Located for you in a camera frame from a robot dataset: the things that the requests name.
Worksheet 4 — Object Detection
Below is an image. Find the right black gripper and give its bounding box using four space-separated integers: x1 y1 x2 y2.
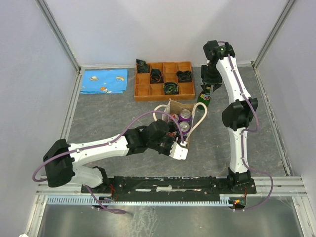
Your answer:
199 64 222 91

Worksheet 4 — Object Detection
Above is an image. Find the cola glass bottle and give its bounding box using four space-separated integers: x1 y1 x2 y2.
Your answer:
167 120 177 137

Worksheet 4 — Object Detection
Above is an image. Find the green glass bottle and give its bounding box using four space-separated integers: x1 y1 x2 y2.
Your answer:
197 84 211 107

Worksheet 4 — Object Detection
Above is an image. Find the purple soda can front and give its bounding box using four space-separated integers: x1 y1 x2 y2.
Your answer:
179 121 191 139

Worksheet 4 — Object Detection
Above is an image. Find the purple soda can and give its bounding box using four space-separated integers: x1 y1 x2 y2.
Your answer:
179 121 191 139
178 109 192 124
168 113 179 122

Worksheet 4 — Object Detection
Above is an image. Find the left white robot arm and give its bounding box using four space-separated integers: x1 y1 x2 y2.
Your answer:
43 119 176 193

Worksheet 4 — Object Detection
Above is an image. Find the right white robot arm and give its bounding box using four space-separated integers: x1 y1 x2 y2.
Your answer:
201 40 258 194

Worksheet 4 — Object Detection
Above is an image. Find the dark rolled fabric right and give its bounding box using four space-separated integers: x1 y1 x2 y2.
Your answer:
176 70 193 83

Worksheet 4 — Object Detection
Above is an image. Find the dark rolled fabric bottom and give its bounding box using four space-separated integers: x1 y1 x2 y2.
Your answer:
163 82 179 95

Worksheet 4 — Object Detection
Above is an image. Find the dark rolled fabric centre-left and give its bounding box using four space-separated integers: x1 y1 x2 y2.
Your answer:
150 69 163 83

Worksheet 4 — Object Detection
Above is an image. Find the wooden compartment tray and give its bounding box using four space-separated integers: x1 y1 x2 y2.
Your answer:
134 61 196 101

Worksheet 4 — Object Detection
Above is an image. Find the dark rolled fabric top-left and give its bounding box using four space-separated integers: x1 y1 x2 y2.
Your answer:
136 59 150 74

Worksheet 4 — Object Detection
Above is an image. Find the blue patterned cloth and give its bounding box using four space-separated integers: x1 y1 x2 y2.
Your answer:
80 69 128 94

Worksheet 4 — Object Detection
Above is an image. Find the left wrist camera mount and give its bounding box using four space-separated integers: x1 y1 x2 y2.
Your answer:
169 141 188 160

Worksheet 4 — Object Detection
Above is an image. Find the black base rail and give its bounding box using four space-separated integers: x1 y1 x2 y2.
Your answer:
91 176 257 203

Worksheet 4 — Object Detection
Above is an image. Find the blue toothed cable duct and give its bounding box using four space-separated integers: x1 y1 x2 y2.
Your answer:
46 195 233 207

